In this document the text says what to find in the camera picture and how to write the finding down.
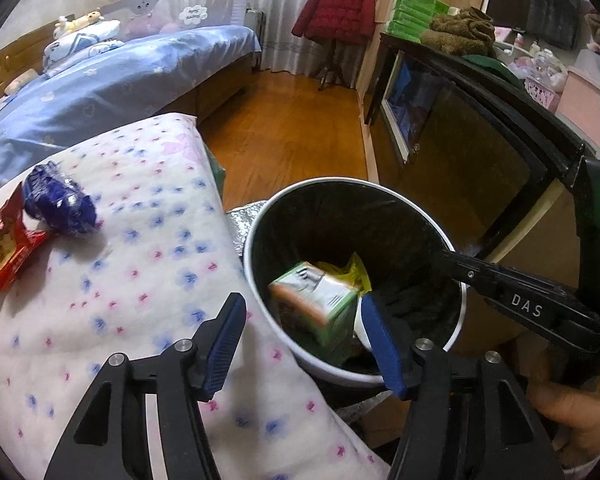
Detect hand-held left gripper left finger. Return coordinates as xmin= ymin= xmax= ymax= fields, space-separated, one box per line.
xmin=44 ymin=291 xmax=248 ymax=480

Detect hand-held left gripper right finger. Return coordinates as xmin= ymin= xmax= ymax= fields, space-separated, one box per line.
xmin=360 ymin=294 xmax=563 ymax=480

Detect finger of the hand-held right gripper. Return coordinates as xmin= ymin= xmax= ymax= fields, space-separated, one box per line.
xmin=436 ymin=249 xmax=511 ymax=301

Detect yellow snack wrapper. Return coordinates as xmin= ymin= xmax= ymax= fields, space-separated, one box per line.
xmin=320 ymin=252 xmax=371 ymax=296

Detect green drink carton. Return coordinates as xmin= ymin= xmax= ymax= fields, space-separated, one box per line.
xmin=268 ymin=261 xmax=359 ymax=366

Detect round trash bin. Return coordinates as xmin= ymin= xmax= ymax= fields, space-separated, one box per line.
xmin=242 ymin=176 xmax=468 ymax=387

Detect blue snack wrapper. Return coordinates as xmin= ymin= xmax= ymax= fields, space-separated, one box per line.
xmin=21 ymin=161 xmax=99 ymax=236

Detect red chip bag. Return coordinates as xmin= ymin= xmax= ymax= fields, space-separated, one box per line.
xmin=0 ymin=182 xmax=55 ymax=291

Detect person's right hand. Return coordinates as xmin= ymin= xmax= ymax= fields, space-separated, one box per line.
xmin=525 ymin=330 xmax=600 ymax=461

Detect dark cabinet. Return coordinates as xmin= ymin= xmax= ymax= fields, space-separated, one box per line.
xmin=362 ymin=32 xmax=600 ymax=271

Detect pink cabinet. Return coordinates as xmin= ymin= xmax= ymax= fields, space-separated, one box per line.
xmin=555 ymin=50 xmax=600 ymax=161

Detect pink lattice basket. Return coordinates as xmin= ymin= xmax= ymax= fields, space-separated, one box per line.
xmin=522 ymin=75 xmax=566 ymax=111

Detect dark green cloth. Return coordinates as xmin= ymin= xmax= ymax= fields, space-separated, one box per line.
xmin=462 ymin=52 xmax=523 ymax=88

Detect brown fuzzy plush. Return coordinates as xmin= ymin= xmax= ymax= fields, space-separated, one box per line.
xmin=420 ymin=6 xmax=497 ymax=58

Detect wooden coat rack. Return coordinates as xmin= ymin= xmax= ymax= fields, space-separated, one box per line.
xmin=317 ymin=0 xmax=381 ymax=92

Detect black television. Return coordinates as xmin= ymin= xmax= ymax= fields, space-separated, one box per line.
xmin=485 ymin=0 xmax=583 ymax=51

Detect stack of green boxes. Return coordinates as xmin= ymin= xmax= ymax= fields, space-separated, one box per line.
xmin=387 ymin=0 xmax=461 ymax=43

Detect red puffer jacket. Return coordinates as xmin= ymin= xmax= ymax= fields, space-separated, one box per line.
xmin=291 ymin=0 xmax=377 ymax=42

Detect silver suitcase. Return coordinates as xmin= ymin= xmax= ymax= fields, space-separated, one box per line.
xmin=245 ymin=7 xmax=267 ymax=68

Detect pink plush toy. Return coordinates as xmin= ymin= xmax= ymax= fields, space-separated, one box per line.
xmin=130 ymin=15 xmax=175 ymax=36

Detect small beige pillow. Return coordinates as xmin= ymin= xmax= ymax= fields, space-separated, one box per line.
xmin=4 ymin=70 xmax=38 ymax=95

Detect stacked pillows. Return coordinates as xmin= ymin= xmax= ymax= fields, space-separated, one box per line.
xmin=42 ymin=20 xmax=125 ymax=73

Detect yellow plush toy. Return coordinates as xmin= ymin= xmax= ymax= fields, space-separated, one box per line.
xmin=72 ymin=10 xmax=104 ymax=31

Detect grey mesh bed guard rail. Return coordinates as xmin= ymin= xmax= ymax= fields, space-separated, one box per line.
xmin=97 ymin=0 xmax=253 ymax=41

